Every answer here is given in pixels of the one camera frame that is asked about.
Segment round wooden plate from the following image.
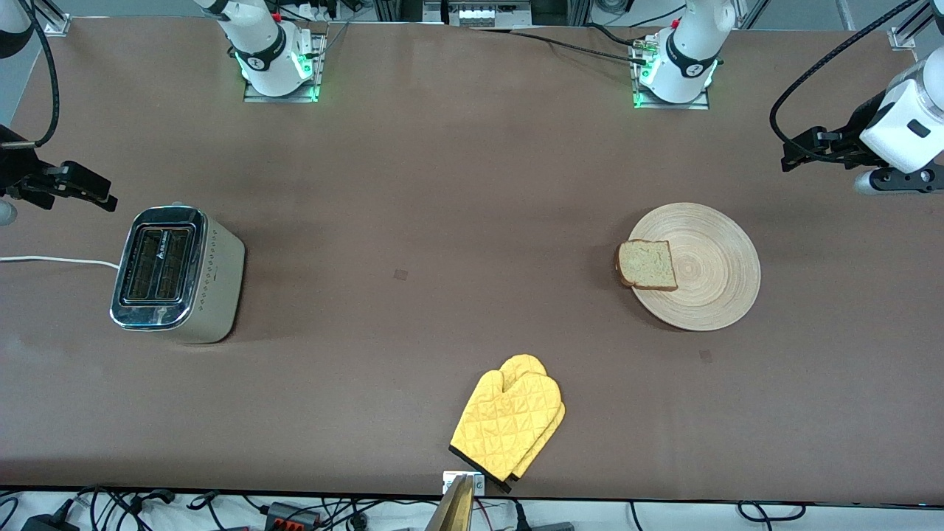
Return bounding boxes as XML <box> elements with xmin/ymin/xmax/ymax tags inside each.
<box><xmin>627</xmin><ymin>203</ymin><xmax>761</xmax><ymax>332</ymax></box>

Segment brown bread slice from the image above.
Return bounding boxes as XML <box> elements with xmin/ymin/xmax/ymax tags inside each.
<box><xmin>615</xmin><ymin>239</ymin><xmax>679</xmax><ymax>292</ymax></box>

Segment chrome two-slot toaster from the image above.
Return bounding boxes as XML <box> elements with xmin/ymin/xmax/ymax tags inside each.
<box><xmin>109</xmin><ymin>203</ymin><xmax>246</xmax><ymax>345</ymax></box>

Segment white power strip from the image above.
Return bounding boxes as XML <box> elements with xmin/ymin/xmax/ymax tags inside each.
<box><xmin>448</xmin><ymin>0</ymin><xmax>532</xmax><ymax>29</ymax></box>

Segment yellow quilted oven mitt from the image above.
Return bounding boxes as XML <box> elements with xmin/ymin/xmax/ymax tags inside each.
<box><xmin>449</xmin><ymin>369</ymin><xmax>563</xmax><ymax>485</ymax></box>
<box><xmin>499</xmin><ymin>354</ymin><xmax>567</xmax><ymax>495</ymax></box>

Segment orange black connector box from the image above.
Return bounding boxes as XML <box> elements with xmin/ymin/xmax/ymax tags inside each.
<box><xmin>264</xmin><ymin>501</ymin><xmax>323</xmax><ymax>529</ymax></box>

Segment black plug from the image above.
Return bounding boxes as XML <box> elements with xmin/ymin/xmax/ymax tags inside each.
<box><xmin>513</xmin><ymin>501</ymin><xmax>576</xmax><ymax>531</ymax></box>

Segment gold metal bar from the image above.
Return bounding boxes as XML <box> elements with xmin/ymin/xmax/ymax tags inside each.
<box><xmin>424</xmin><ymin>474</ymin><xmax>474</xmax><ymax>531</ymax></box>

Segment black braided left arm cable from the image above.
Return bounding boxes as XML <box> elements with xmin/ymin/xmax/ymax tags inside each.
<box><xmin>769</xmin><ymin>0</ymin><xmax>919</xmax><ymax>164</ymax></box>

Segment white toaster power cord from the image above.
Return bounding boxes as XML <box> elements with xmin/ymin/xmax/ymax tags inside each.
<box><xmin>0</xmin><ymin>255</ymin><xmax>121</xmax><ymax>271</ymax></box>

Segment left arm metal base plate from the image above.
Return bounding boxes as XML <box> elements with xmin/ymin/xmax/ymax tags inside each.
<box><xmin>632</xmin><ymin>37</ymin><xmax>711</xmax><ymax>111</ymax></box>

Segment aluminium frame corner post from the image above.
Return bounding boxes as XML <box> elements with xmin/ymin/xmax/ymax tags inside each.
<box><xmin>29</xmin><ymin>0</ymin><xmax>72</xmax><ymax>36</ymax></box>
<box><xmin>889</xmin><ymin>0</ymin><xmax>944</xmax><ymax>51</ymax></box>

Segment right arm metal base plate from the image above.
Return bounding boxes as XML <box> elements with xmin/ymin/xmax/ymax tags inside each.
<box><xmin>243</xmin><ymin>33</ymin><xmax>321</xmax><ymax>103</ymax></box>

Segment long black table cable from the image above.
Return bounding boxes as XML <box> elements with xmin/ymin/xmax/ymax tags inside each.
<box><xmin>472</xmin><ymin>27</ymin><xmax>651</xmax><ymax>64</ymax></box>

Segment tangled black cables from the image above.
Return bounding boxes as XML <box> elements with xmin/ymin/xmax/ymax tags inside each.
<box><xmin>74</xmin><ymin>485</ymin><xmax>178</xmax><ymax>531</ymax></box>

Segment looped black cable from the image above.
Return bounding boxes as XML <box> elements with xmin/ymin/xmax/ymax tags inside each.
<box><xmin>737</xmin><ymin>501</ymin><xmax>806</xmax><ymax>521</ymax></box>

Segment silver metal bracket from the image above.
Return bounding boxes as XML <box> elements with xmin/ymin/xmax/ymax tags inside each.
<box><xmin>442</xmin><ymin>471</ymin><xmax>486</xmax><ymax>496</ymax></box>

